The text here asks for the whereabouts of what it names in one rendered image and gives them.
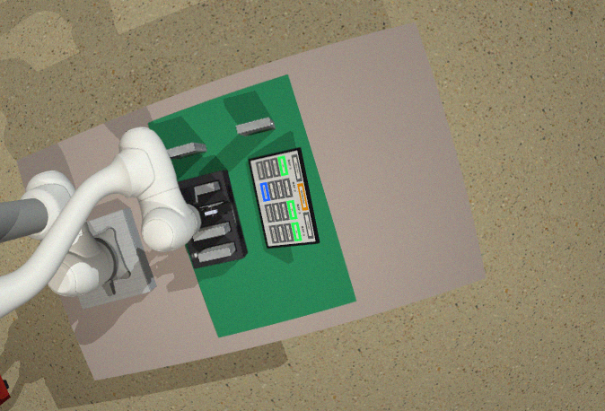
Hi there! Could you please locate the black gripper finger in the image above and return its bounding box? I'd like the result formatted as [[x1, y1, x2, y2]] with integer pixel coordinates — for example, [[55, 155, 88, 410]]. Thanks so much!
[[199, 201, 232, 220]]

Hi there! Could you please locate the green mat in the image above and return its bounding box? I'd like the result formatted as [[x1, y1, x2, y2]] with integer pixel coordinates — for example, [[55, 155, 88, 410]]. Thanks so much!
[[148, 74, 356, 337]]

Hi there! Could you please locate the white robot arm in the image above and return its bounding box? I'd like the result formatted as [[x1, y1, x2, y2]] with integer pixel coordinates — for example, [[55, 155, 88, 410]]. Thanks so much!
[[0, 127, 201, 319]]

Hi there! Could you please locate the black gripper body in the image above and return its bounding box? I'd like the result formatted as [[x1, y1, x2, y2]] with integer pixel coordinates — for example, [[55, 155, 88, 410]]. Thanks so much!
[[190, 204, 208, 228]]

